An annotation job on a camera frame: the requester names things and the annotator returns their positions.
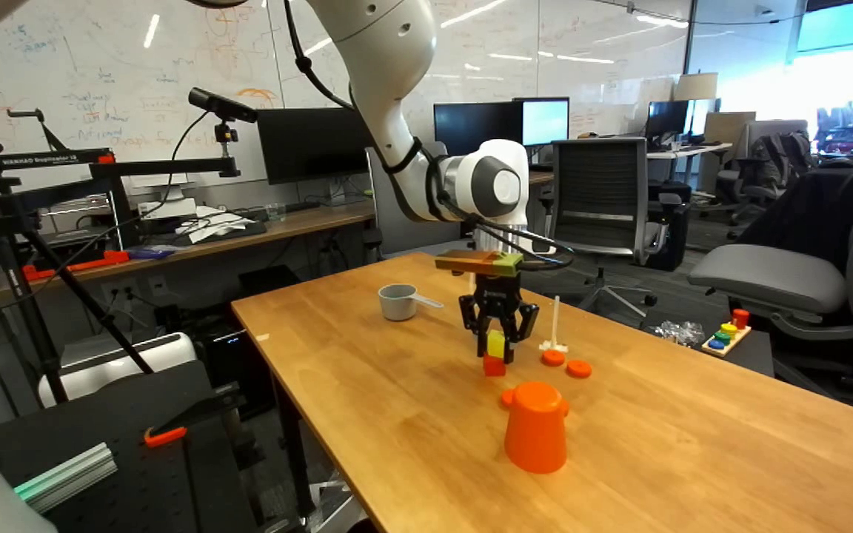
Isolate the orange clamp bar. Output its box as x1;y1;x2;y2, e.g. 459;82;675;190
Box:
18;245;132;288

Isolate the colourful wooden stacking toy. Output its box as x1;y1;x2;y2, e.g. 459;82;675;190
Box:
698;304;755;359

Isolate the grey padded office chair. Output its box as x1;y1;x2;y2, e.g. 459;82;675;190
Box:
687;159;853;396

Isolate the white peg on base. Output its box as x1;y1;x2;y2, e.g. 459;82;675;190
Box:
536;292;573;359

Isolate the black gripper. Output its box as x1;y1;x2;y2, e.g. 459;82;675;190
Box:
456;272;538;366

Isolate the beige monitor back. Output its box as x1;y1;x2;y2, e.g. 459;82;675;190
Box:
701;109;758;152

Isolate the light grey office chair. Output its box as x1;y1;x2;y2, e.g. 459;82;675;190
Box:
364;146;480;260

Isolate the black low side table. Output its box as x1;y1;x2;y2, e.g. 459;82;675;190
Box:
655;320;778;378

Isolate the grey measuring cup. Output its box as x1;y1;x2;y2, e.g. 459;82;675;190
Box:
375;280;447;326

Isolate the large black monitor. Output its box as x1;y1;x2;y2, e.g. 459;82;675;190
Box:
250;103;379;186

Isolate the long wooden desk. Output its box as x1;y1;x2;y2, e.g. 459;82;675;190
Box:
0;198;381;304

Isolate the black desktop monitor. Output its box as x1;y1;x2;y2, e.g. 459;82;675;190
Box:
430;100;523;159

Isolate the black office chairs cluster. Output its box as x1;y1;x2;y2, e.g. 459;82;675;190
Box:
712;131;816;212

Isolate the white papers pile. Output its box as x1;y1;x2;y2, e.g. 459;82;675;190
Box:
138;193;258;245

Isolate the black equipment case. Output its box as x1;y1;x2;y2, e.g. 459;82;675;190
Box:
0;354;262;533

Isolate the orange plastic cup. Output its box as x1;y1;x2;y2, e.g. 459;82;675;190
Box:
499;378;573;476

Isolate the black tripod with boom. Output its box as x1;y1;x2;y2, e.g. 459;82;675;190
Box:
0;103;243;430

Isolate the wooden wrist mount plate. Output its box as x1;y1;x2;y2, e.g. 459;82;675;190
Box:
433;248;527;279

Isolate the black mesh office chair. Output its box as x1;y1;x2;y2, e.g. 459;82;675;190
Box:
544;137;662;320

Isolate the black stereo camera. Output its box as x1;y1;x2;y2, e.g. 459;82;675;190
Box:
182;82;262;126

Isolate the orange handle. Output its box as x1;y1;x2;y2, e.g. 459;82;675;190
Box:
138;421;191;454

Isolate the small dark monitor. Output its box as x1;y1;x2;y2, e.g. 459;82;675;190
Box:
643;98;693;143

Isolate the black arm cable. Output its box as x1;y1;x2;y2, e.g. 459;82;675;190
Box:
279;0;578;272

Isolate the clear plastic bag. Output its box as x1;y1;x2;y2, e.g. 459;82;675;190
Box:
650;317;708;350

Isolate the red and yellow block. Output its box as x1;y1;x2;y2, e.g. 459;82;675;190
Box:
480;326;510;378

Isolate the white-topped office desk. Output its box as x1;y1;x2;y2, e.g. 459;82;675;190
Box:
643;138;738;166

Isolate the monitor with lit screen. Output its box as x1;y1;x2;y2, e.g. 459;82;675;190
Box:
513;92;573;152

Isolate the silver metal bar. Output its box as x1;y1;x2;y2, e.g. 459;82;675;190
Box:
9;437;122;519

